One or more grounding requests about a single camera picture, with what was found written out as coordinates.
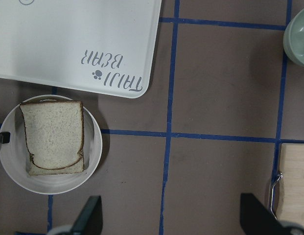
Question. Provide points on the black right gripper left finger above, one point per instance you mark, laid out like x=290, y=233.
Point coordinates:
x=90, y=220

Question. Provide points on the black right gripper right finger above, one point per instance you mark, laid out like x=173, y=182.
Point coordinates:
x=255, y=219

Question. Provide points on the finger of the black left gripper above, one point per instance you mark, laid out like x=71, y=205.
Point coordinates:
x=4, y=137

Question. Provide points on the white bread slice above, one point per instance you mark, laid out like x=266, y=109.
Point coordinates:
x=54, y=133

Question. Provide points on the bread slice on plate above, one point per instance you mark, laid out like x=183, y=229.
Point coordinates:
x=76, y=168

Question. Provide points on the wooden cutting board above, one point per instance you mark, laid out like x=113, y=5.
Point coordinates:
x=286, y=201

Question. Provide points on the cream bear tray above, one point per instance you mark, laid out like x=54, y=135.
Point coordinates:
x=99, y=46

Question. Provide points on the green bowl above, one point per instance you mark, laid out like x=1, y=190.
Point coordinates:
x=293, y=39

